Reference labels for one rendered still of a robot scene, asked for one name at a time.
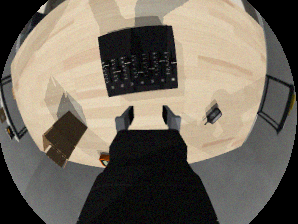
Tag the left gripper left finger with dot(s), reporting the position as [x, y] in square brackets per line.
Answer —
[123, 121]

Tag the black lighting desk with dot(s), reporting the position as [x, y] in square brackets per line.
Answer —
[141, 49]

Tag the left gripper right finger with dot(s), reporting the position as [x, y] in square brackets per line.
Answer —
[173, 121]

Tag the brown cardboard box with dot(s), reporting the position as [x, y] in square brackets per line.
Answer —
[66, 132]

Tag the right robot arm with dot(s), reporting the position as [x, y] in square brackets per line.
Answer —
[26, 27]

